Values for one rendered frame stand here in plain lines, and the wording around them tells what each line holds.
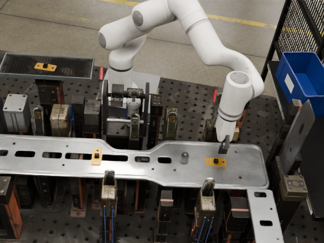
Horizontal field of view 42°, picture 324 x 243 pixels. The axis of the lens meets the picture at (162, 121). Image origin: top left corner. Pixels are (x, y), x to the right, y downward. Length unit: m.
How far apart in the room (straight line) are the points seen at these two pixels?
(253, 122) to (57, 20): 2.49
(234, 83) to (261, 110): 1.06
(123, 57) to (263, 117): 0.85
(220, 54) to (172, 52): 2.45
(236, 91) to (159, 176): 0.46
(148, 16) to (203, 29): 0.24
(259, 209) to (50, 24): 3.06
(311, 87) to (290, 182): 0.63
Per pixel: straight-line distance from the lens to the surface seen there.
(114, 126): 1.81
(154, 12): 1.58
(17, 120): 1.74
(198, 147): 1.72
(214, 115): 1.68
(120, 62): 2.02
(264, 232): 1.56
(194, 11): 1.45
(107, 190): 1.51
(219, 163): 1.68
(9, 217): 1.69
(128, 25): 1.80
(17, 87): 2.44
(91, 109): 1.73
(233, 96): 1.38
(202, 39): 1.42
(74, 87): 2.39
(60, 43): 3.93
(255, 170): 1.70
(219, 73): 3.71
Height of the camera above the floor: 2.28
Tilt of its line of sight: 46 degrees down
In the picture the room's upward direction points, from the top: 7 degrees clockwise
